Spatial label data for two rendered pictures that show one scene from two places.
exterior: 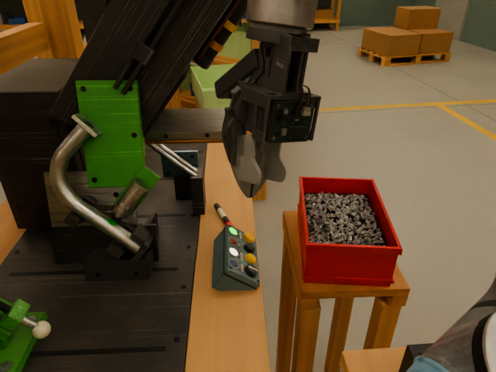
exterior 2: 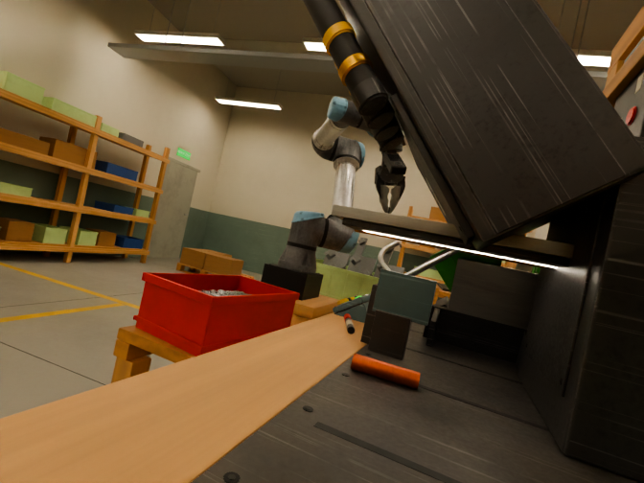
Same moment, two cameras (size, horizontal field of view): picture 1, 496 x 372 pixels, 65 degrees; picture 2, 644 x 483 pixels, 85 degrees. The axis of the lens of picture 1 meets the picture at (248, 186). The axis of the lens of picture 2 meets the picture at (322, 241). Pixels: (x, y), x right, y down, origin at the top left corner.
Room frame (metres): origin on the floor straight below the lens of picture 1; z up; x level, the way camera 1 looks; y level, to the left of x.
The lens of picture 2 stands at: (1.52, 0.28, 1.06)
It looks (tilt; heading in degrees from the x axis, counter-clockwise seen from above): 0 degrees down; 204
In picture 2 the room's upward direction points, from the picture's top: 12 degrees clockwise
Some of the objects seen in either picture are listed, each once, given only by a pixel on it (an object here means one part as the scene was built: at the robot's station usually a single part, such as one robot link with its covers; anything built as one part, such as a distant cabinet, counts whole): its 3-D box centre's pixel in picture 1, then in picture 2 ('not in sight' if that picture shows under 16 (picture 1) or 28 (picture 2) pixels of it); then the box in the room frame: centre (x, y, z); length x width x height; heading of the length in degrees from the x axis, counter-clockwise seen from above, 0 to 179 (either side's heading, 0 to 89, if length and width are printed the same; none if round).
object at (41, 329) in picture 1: (30, 323); not in sight; (0.43, 0.35, 0.96); 0.06 x 0.03 x 0.06; 93
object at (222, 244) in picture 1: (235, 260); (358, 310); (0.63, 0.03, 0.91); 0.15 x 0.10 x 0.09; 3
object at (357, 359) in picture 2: not in sight; (384, 370); (1.03, 0.20, 0.91); 0.09 x 0.02 x 0.02; 99
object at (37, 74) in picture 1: (60, 139); (632, 304); (0.91, 0.48, 1.07); 0.30 x 0.18 x 0.34; 3
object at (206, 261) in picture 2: not in sight; (218, 265); (-3.85, -4.19, 0.22); 1.20 x 0.81 x 0.44; 93
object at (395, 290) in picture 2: (181, 174); (400, 315); (0.91, 0.18, 0.97); 0.10 x 0.02 x 0.14; 93
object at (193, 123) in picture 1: (150, 125); (454, 240); (0.89, 0.24, 1.11); 0.39 x 0.16 x 0.03; 93
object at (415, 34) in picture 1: (406, 35); not in sight; (6.62, -2.55, 0.37); 1.20 x 0.80 x 0.74; 106
